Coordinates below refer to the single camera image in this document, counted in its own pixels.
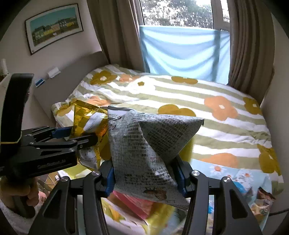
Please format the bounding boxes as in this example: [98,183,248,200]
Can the striped floral blanket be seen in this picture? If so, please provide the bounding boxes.
[51,63,285,195]

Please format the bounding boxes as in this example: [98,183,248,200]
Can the brown snack packet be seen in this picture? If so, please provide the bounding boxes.
[256,187,276,200]

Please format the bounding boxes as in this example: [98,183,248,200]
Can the person's left hand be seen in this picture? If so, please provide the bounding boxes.
[0,176,46,208]

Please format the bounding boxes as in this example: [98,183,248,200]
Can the small white box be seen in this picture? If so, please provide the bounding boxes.
[47,67,61,78]

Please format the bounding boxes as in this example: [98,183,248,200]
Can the framed landscape picture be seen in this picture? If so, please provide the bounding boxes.
[24,3,84,56]

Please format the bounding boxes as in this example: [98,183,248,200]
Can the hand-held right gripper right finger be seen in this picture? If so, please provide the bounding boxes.
[174,156,263,235]

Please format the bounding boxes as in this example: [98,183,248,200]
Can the grey bed headboard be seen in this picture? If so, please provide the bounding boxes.
[34,51,111,127]

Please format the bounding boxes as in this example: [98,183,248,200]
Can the pink snack packet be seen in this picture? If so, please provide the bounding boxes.
[113,190,156,221]

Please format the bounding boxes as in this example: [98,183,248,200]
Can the window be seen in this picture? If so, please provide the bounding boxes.
[140,0,231,31]

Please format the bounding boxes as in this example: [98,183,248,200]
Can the grey printed snack bag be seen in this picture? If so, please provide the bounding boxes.
[106,105,205,212]

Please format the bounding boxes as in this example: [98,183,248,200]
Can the gold snack bag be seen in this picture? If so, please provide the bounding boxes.
[69,99,112,171]

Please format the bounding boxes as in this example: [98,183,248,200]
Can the beige curtain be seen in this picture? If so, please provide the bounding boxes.
[227,0,275,104]
[87,0,149,73]

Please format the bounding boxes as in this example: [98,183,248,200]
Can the person's left forearm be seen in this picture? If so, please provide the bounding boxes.
[0,200,34,228]

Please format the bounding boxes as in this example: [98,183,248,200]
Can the light blue hanging cloth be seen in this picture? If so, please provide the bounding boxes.
[139,25,231,83]

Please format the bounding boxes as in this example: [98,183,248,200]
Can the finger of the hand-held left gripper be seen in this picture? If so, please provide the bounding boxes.
[21,126,73,142]
[29,134,100,151]

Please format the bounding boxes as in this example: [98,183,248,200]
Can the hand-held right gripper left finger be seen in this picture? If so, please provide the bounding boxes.
[27,161,115,235]

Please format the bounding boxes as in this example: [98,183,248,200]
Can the clear yellowish snack packet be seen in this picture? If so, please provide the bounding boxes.
[251,199,271,217]

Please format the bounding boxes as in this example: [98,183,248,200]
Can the light blue daisy sheet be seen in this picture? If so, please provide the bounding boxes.
[102,158,271,235]

